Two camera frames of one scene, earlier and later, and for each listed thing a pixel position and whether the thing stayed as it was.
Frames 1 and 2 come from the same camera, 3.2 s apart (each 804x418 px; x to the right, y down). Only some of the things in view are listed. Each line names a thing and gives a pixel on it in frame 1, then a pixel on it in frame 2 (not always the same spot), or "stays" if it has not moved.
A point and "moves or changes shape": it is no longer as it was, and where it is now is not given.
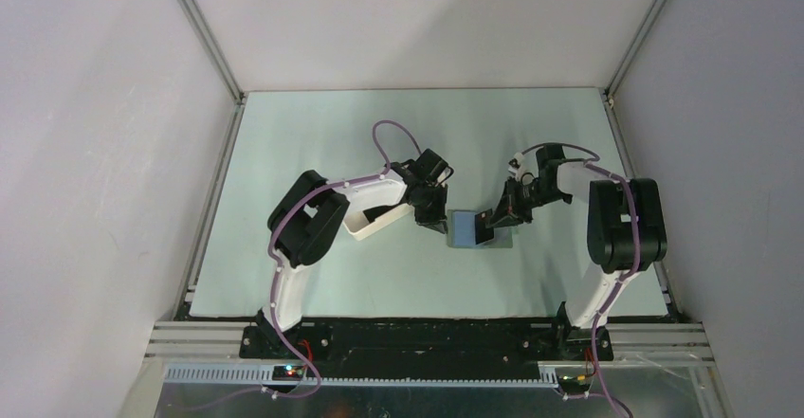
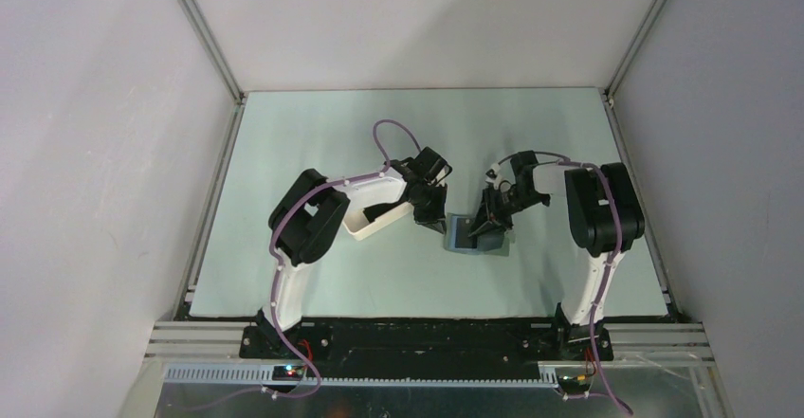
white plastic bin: [358, 226] stays
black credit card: [482, 232] moves or changes shape
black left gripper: [436, 220] stays
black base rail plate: [421, 348] stays
